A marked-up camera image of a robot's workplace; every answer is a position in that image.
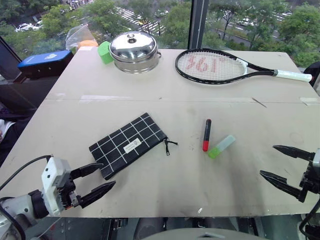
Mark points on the black red marker pen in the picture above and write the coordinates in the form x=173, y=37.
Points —
x=207, y=135

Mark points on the black grid pencil pouch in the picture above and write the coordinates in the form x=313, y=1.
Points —
x=125, y=147

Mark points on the green translucent glue stick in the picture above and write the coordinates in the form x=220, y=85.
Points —
x=221, y=147

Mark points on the clear plastic bag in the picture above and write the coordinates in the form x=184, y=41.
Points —
x=77, y=33

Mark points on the orange round object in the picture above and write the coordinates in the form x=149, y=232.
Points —
x=87, y=43

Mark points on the dark rounded object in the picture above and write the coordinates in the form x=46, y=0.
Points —
x=313, y=68

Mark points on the stainless steel pot lid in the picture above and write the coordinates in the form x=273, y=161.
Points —
x=132, y=46

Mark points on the dark window frame pillar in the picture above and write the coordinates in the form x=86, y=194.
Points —
x=198, y=22

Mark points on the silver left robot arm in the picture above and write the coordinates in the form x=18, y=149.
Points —
x=15, y=208

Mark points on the white parked car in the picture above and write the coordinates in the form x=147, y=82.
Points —
x=245, y=22
x=23, y=27
x=38, y=25

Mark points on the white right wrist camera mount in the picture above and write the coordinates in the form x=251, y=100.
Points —
x=317, y=160

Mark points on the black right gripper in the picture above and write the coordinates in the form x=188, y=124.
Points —
x=311, y=181

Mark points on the blue black device box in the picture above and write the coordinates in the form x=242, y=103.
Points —
x=45, y=61

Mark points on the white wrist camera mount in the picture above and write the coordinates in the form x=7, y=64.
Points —
x=50, y=175
x=317, y=160

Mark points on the green cup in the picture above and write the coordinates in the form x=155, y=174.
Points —
x=105, y=52

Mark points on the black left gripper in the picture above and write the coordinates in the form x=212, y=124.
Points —
x=67, y=191

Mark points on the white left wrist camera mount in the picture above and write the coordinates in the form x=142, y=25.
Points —
x=50, y=175

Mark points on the black white tennis racket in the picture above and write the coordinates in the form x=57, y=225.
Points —
x=260, y=67

